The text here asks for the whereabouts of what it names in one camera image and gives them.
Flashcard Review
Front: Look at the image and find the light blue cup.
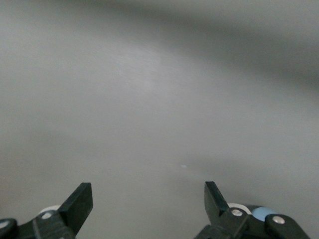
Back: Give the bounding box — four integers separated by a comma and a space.
251, 207, 278, 223

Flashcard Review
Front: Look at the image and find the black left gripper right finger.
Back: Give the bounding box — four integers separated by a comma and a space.
196, 181, 311, 239

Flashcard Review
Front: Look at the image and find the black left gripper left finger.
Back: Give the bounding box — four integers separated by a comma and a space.
0, 182, 93, 239

